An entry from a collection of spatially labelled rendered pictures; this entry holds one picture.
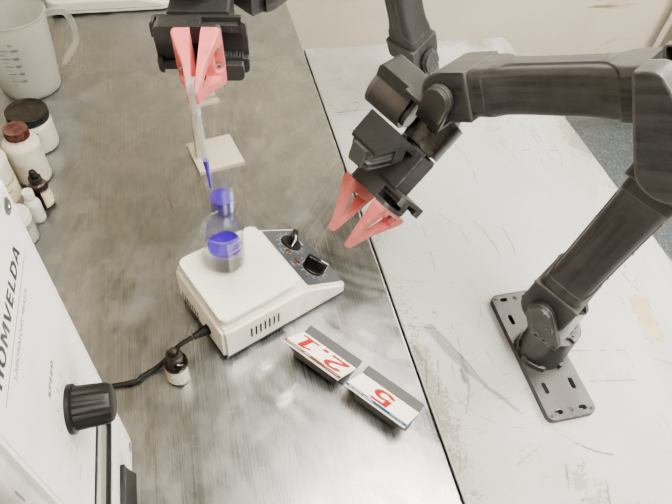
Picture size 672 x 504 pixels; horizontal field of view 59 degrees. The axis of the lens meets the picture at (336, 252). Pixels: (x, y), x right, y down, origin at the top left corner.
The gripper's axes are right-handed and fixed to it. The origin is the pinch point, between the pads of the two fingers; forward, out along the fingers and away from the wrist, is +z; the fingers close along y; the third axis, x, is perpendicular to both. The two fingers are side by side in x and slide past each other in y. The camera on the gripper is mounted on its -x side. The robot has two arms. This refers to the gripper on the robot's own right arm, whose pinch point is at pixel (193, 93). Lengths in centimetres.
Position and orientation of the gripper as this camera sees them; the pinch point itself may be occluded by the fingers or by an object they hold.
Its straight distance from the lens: 63.8
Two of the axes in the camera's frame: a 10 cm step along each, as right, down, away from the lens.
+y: 10.0, -0.2, 0.5
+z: 0.4, 8.0, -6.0
